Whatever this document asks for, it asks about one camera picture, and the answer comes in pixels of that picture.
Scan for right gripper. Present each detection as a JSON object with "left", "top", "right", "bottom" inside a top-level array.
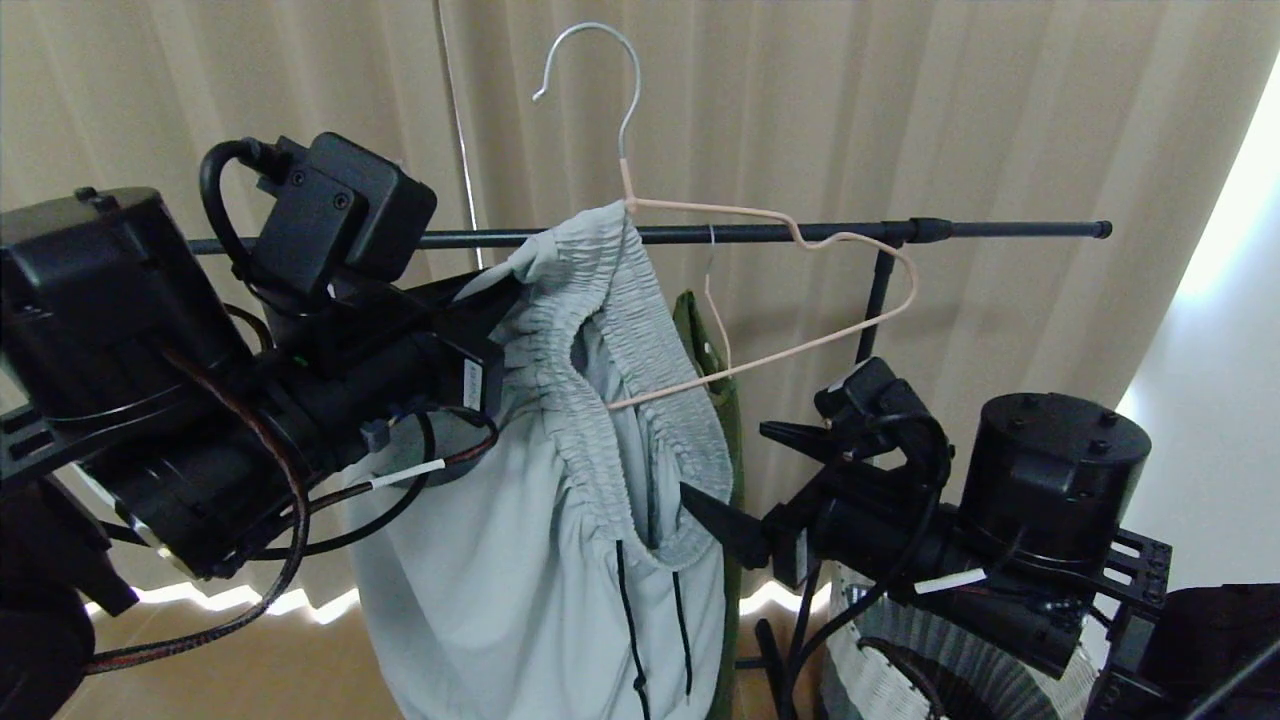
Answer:
[{"left": 680, "top": 420, "right": 963, "bottom": 593}]

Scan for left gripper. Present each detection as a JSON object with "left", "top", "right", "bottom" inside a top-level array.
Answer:
[{"left": 300, "top": 272, "right": 523, "bottom": 481}]

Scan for pale grey shorts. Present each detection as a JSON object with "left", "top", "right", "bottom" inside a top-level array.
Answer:
[{"left": 340, "top": 200, "right": 736, "bottom": 720}]

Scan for white laundry basket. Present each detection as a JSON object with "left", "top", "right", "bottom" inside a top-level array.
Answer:
[{"left": 820, "top": 562, "right": 1101, "bottom": 720}]

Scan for black clothes rack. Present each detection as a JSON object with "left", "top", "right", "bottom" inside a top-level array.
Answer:
[{"left": 188, "top": 218, "right": 1113, "bottom": 720}]

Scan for green garment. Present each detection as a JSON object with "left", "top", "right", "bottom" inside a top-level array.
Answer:
[{"left": 672, "top": 290, "right": 746, "bottom": 720}]

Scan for beige curtain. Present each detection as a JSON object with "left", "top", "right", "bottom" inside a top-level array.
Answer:
[{"left": 0, "top": 0, "right": 1280, "bottom": 626}]

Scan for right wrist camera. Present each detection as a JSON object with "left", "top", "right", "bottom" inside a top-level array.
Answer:
[{"left": 815, "top": 357, "right": 953, "bottom": 481}]

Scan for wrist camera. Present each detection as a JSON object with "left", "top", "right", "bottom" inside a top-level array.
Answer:
[
  {"left": 815, "top": 357, "right": 953, "bottom": 481},
  {"left": 245, "top": 132, "right": 439, "bottom": 301}
]

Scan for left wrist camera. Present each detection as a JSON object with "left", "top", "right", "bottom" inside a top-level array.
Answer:
[{"left": 245, "top": 132, "right": 439, "bottom": 301}]

